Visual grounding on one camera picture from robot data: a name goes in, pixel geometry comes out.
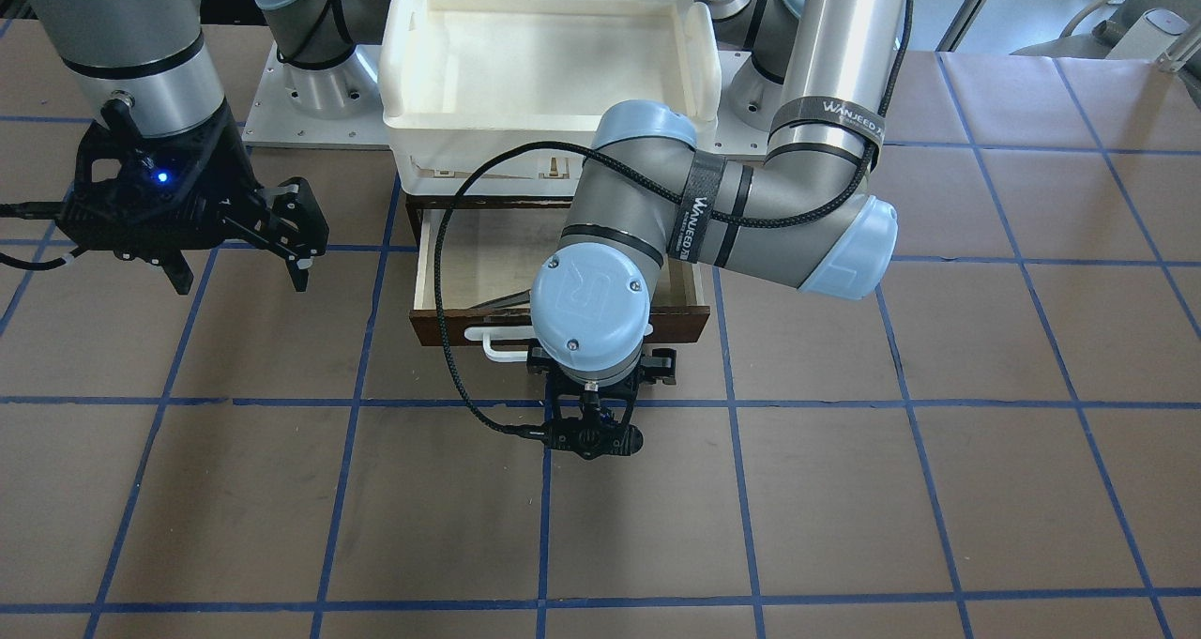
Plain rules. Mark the white drawer handle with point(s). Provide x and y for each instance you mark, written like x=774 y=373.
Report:
x=502 y=344

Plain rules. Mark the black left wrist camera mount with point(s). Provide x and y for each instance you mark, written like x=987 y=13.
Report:
x=597 y=432

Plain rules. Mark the grey orange scissors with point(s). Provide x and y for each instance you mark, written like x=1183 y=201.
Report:
x=511 y=300

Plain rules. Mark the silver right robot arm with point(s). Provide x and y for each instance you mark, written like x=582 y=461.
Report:
x=149 y=52

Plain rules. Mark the white plastic tray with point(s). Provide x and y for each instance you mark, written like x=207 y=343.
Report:
x=464 y=80

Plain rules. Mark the light wooden drawer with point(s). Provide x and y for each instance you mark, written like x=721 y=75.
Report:
x=493 y=253

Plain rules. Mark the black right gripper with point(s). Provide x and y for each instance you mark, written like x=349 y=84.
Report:
x=228 y=157

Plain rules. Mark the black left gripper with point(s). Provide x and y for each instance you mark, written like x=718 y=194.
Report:
x=662 y=365

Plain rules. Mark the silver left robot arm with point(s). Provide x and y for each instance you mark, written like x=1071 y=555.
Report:
x=802 y=219

